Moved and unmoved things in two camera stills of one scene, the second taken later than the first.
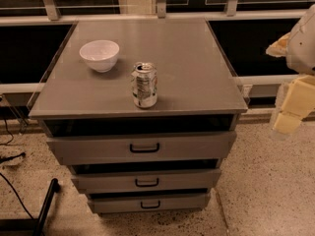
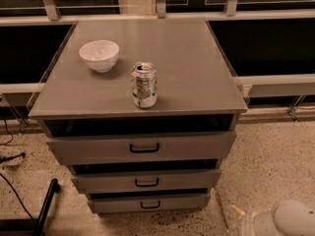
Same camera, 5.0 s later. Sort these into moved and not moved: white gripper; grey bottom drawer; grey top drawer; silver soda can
Moved: white gripper
Not moved: grey top drawer; silver soda can; grey bottom drawer
